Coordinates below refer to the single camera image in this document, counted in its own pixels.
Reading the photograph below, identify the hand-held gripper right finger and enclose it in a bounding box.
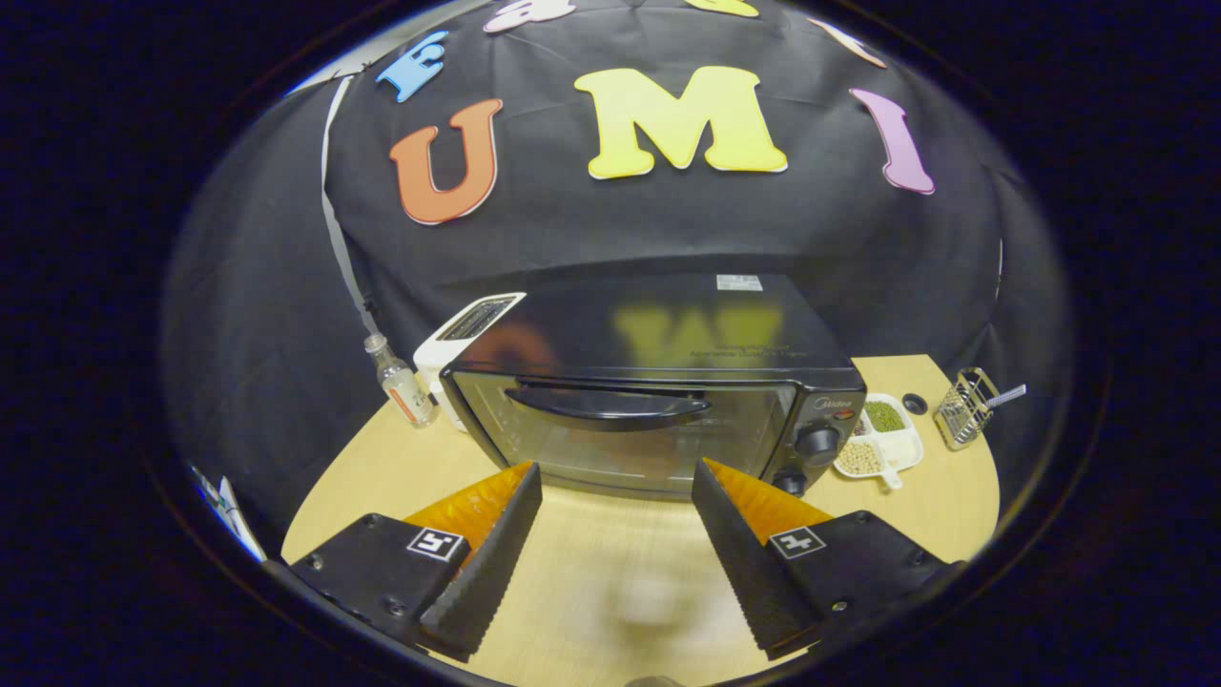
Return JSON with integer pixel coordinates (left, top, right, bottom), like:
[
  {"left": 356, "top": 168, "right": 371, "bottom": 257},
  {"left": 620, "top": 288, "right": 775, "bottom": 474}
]
[{"left": 691, "top": 458, "right": 964, "bottom": 661}]

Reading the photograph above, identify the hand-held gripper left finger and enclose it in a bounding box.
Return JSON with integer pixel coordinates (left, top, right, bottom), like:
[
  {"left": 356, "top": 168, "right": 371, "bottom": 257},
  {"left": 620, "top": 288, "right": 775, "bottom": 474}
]
[{"left": 286, "top": 462, "right": 545, "bottom": 663}]

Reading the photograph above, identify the black toaster oven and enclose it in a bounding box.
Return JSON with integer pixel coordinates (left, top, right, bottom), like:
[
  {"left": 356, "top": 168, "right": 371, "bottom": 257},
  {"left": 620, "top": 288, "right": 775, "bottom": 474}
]
[{"left": 439, "top": 273, "right": 869, "bottom": 501}]

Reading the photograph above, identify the white bread toaster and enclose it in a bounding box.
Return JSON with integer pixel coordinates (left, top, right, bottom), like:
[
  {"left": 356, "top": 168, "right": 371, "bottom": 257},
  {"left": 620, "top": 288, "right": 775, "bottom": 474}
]
[{"left": 413, "top": 292, "right": 528, "bottom": 432}]

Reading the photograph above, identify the small clear glass bottle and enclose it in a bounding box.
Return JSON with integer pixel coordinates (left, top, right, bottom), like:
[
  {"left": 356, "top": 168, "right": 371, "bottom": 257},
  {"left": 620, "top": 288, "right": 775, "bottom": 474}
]
[{"left": 363, "top": 333, "right": 438, "bottom": 428}]

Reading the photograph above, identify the white divided bean dish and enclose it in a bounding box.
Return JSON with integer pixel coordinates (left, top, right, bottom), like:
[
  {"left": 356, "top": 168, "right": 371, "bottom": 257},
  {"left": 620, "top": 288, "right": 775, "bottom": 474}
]
[{"left": 833, "top": 392, "right": 924, "bottom": 491}]

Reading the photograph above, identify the metal wire basket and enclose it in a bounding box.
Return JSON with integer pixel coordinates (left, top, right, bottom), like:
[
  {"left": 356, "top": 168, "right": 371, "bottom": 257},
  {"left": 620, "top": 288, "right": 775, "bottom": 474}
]
[{"left": 933, "top": 367, "right": 1001, "bottom": 451}]

